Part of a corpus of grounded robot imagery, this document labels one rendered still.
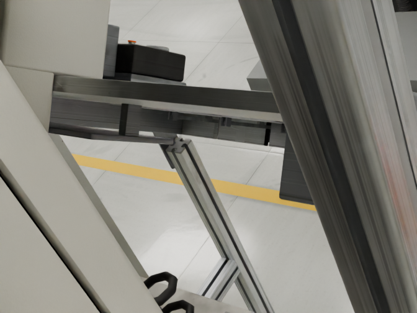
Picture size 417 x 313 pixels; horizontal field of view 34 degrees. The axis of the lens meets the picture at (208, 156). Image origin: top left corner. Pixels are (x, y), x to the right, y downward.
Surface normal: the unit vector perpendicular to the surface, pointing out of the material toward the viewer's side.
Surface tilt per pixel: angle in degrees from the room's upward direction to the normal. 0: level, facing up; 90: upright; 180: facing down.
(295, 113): 90
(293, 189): 46
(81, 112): 90
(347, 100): 90
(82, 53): 90
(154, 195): 0
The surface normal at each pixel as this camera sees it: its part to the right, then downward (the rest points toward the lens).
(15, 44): 0.78, 0.12
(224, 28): -0.35, -0.73
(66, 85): -0.62, -0.03
